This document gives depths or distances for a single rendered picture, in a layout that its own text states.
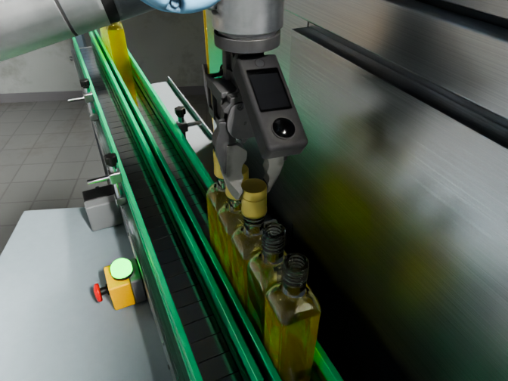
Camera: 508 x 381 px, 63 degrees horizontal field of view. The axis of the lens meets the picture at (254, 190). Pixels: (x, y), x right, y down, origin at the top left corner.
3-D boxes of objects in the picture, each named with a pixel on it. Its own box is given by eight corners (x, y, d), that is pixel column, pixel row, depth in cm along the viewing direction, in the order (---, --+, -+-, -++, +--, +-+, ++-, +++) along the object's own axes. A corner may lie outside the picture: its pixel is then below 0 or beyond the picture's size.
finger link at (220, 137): (243, 165, 53) (252, 102, 48) (248, 172, 52) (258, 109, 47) (208, 168, 51) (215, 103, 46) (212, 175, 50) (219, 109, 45)
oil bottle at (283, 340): (311, 388, 62) (326, 298, 49) (277, 403, 60) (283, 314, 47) (293, 356, 66) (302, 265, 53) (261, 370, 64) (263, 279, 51)
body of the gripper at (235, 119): (261, 108, 56) (262, 14, 49) (288, 137, 50) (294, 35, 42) (206, 117, 54) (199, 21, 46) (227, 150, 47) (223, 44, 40)
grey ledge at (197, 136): (289, 273, 92) (292, 236, 86) (253, 286, 89) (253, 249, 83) (172, 103, 161) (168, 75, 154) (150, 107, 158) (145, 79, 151)
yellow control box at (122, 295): (148, 301, 90) (142, 279, 86) (113, 313, 88) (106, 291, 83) (140, 279, 95) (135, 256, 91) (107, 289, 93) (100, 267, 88)
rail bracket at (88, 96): (100, 122, 130) (89, 81, 122) (75, 126, 127) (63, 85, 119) (97, 116, 133) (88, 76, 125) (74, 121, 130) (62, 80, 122)
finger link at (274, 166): (271, 166, 60) (264, 111, 54) (289, 189, 56) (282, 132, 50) (252, 174, 60) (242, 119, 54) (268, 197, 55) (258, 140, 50)
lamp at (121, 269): (135, 277, 86) (132, 267, 85) (113, 283, 85) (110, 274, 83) (131, 261, 90) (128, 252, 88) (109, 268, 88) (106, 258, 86)
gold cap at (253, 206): (271, 215, 56) (271, 190, 53) (246, 221, 55) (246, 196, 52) (261, 200, 58) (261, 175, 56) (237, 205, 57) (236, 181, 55)
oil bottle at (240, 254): (275, 326, 71) (280, 235, 58) (246, 338, 69) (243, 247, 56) (261, 301, 75) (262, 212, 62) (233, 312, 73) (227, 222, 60)
